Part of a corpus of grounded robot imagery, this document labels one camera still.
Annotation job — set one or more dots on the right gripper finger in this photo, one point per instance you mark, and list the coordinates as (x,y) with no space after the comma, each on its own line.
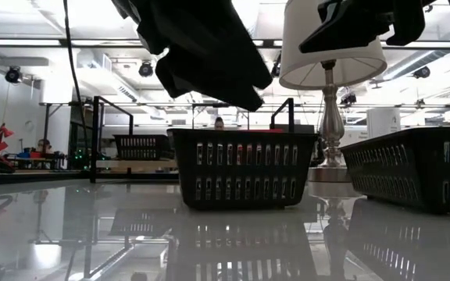
(350,29)
(354,8)

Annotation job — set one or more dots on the black aluminium rig frame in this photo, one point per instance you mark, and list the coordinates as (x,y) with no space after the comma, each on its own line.
(65,43)

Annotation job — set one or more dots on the wooden shelf with black frame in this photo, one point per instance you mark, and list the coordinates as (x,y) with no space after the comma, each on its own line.
(131,166)

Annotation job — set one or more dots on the black monitor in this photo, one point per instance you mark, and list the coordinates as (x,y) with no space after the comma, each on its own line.
(301,129)

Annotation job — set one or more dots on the white cylindrical device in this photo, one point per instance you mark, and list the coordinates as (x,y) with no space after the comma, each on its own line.
(383,125)

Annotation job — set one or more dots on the table lamp with white shade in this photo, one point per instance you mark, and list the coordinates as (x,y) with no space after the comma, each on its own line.
(332,121)

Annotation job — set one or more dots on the black ceiling spotlight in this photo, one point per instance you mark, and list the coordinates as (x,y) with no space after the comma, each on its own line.
(13,74)
(348,98)
(145,69)
(421,72)

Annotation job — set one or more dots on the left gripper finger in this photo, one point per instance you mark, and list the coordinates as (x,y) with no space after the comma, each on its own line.
(248,62)
(209,78)

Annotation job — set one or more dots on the black slotted plastic basket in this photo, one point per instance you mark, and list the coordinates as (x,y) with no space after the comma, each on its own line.
(244,136)
(430,171)
(143,137)

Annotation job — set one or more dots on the person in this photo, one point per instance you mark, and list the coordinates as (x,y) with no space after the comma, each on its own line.
(44,146)
(219,124)

